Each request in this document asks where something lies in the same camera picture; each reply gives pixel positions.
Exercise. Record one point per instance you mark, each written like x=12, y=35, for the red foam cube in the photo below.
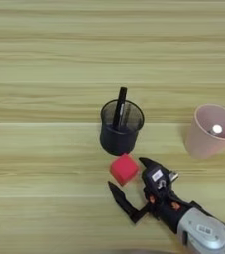
x=124, y=168

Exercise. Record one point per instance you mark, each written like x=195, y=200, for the black box with white label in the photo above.
x=157, y=177

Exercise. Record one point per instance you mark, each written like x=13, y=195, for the pink plastic cup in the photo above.
x=200, y=144

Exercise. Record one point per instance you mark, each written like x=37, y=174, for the black marker pen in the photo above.
x=120, y=102

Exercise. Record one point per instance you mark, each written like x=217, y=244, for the small white round object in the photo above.
x=217, y=129

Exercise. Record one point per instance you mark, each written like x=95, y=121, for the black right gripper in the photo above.
x=167, y=208

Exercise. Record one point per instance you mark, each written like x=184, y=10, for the black mesh pen holder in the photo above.
x=117, y=142

